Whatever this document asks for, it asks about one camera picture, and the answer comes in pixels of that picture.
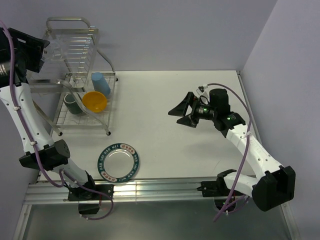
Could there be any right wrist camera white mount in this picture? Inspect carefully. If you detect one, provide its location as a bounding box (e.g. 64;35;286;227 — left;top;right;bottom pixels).
196;84;209;98

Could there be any aluminium table edge rail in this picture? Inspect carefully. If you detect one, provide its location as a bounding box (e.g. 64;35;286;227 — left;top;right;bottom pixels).
23;177;216;205

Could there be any clear glass cup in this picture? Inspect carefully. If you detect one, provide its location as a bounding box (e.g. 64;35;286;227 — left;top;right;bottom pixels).
41;35;69;62

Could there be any white plate green rim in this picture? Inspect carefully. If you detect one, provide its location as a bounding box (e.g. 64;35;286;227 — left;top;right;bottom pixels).
97;143;140;184

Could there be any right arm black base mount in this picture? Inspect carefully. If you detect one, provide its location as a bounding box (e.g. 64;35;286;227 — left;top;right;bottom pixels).
196;180;246;213

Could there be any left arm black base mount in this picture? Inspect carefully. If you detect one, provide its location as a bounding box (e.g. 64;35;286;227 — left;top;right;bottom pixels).
67;184;114;221

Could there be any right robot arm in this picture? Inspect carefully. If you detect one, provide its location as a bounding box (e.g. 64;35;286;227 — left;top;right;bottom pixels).
168;85;296;213

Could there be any blue plastic cup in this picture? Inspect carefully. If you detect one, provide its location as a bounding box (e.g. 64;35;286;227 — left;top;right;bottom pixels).
91;72;111;97

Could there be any dark grey mug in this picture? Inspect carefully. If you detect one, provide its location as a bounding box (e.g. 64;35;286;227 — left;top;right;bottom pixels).
63;93;83;115

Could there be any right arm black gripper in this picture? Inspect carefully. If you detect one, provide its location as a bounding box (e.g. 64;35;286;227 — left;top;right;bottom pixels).
168;91;217;128

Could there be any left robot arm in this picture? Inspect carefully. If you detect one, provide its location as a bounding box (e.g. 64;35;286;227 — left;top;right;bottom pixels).
0;23;98;200

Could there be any metal dish rack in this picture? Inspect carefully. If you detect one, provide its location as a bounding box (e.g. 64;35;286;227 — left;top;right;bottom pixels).
29;16;118;136

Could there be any yellow plastic bowl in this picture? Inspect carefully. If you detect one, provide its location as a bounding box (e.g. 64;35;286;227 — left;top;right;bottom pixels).
82;91;108;113

